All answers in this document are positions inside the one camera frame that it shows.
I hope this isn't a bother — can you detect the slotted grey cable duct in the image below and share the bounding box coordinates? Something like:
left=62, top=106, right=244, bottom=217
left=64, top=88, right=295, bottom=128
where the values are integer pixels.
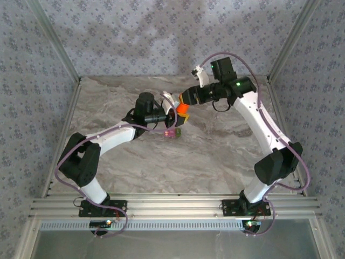
left=39, top=220, right=243, bottom=231

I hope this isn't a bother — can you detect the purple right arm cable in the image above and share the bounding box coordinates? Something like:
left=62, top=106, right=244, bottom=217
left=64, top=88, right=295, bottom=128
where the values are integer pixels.
left=201, top=51, right=311, bottom=237

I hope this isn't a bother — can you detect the aluminium frame post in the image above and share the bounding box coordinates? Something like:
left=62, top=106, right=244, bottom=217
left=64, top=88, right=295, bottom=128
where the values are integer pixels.
left=266, top=0, right=321, bottom=81
left=26, top=0, right=82, bottom=81

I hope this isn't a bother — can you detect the aluminium mounting rail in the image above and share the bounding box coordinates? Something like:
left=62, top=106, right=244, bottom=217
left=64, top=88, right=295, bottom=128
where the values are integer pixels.
left=29, top=193, right=323, bottom=218

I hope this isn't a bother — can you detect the floral fabric backdrop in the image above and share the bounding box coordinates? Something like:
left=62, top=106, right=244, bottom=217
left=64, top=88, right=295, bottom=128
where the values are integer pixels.
left=0, top=0, right=345, bottom=259

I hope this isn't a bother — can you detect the small circuit board with LED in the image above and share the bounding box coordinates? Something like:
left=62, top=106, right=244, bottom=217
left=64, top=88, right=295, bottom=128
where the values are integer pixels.
left=242, top=220, right=262, bottom=229
left=89, top=220, right=113, bottom=228

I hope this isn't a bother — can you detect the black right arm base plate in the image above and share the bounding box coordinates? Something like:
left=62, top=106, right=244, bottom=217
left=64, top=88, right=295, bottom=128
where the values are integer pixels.
left=221, top=199, right=272, bottom=217

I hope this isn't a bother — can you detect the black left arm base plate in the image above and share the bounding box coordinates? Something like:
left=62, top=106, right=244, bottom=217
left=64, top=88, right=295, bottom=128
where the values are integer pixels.
left=78, top=199, right=128, bottom=217

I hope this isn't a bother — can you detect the grey metal sheet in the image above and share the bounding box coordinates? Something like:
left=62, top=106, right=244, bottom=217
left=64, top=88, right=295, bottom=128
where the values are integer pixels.
left=29, top=219, right=321, bottom=259

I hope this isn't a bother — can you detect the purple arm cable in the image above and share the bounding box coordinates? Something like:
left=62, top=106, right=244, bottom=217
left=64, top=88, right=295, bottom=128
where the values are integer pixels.
left=201, top=51, right=311, bottom=237
left=54, top=93, right=178, bottom=238

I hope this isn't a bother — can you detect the aluminium table side rail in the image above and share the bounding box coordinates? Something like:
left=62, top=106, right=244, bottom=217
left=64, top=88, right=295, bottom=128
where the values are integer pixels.
left=42, top=78, right=83, bottom=197
left=266, top=77, right=308, bottom=196

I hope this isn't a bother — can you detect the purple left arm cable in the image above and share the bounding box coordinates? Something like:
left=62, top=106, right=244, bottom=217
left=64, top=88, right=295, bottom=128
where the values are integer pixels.
left=54, top=93, right=178, bottom=238

